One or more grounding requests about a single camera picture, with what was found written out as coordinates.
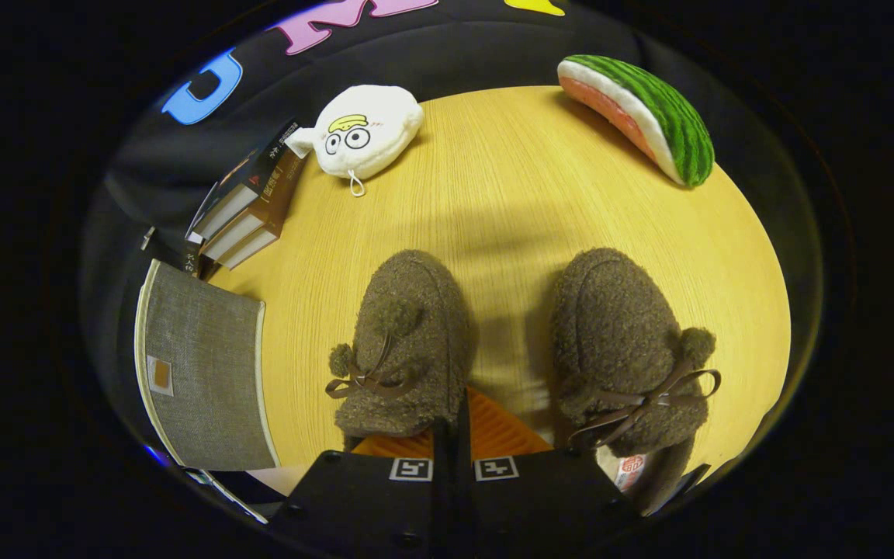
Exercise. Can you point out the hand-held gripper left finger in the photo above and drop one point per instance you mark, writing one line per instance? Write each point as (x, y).
(442, 481)

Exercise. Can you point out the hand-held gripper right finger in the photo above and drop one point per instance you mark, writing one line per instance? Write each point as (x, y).
(462, 435)

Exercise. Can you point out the brown fuzzy shoe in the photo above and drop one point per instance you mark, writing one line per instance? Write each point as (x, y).
(416, 326)
(618, 334)

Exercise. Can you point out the grey fabric storage box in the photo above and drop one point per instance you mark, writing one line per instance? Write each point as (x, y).
(206, 365)

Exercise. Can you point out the grey equipment on floor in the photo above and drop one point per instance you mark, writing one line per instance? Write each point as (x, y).
(218, 483)

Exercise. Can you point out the brown cover book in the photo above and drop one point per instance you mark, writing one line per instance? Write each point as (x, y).
(249, 247)
(276, 194)

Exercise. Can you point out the white cartoon face plush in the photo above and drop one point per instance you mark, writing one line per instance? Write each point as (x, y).
(369, 128)

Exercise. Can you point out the white portrait cover book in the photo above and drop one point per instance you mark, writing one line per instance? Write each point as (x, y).
(189, 260)

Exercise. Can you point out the dark cover book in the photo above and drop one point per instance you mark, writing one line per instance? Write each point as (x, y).
(249, 175)

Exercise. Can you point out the watermelon slice plush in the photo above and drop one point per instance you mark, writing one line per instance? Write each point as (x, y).
(672, 116)

